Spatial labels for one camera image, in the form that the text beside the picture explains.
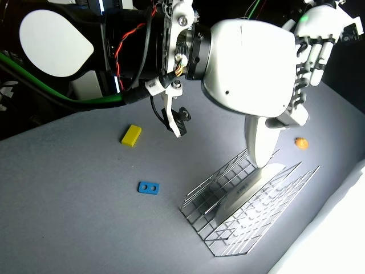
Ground blue block with two holes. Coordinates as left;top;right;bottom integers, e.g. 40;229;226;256
137;181;160;196

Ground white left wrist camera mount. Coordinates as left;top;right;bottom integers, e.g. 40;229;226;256
339;17;365;44

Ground orange swirl cookie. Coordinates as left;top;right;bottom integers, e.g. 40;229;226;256
294;136;309;151

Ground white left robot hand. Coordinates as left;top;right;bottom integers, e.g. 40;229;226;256
281;0;355;87

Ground silver wire dish rack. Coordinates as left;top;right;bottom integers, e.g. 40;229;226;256
179;148;321;257

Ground thick black cable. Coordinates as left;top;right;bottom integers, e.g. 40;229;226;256
0;61;152;112

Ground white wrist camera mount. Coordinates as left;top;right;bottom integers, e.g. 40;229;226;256
144;0;197;139
339;17;365;44

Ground red black twisted wire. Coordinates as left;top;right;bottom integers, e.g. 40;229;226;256
113;4;158;91

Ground thick green cable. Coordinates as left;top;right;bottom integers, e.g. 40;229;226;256
0;52;126;108

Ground thin green wire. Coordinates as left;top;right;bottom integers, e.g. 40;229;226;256
245;0;261;19

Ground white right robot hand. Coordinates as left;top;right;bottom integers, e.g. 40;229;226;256
200;19;311;130

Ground yellow rectangular block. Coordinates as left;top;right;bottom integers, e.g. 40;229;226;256
121;124;143;148

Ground white plate with smudges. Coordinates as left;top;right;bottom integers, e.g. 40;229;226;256
216;163;286;226

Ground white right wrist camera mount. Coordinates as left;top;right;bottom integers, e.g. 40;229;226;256
144;0;197;139

